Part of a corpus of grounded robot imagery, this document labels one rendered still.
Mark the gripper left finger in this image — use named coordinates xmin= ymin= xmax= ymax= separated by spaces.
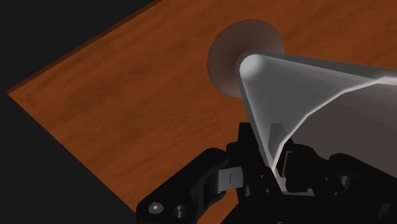
xmin=135 ymin=122 xmax=274 ymax=224

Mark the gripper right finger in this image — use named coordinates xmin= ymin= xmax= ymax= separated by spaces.
xmin=278 ymin=139 xmax=397 ymax=224

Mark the brown wooden table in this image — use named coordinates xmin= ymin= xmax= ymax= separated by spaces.
xmin=6 ymin=0 xmax=397 ymax=224

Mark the brown round coaster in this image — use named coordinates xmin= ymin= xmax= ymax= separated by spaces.
xmin=206 ymin=19 xmax=285 ymax=99

